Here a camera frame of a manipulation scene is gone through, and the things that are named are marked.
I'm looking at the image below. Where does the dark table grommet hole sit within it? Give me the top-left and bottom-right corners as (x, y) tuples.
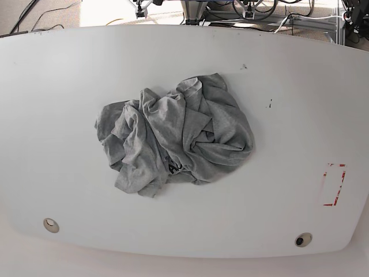
(295, 233), (312, 248)

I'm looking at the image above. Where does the white cable on floor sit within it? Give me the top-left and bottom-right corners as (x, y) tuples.
(273, 14), (344, 33)

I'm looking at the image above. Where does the grey printed t-shirt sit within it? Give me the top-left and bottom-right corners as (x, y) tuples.
(95, 73), (254, 197)

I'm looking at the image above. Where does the black cable on floor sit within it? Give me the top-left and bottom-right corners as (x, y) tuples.
(9, 0), (81, 34)

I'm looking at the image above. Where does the aluminium frame stand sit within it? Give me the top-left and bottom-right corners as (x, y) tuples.
(180, 1), (208, 25)

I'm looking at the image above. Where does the red tape rectangle marking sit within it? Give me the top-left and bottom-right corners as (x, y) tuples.
(320, 163), (347, 207)

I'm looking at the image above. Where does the yellow cable on floor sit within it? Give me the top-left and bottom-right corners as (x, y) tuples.
(104, 17), (125, 27)

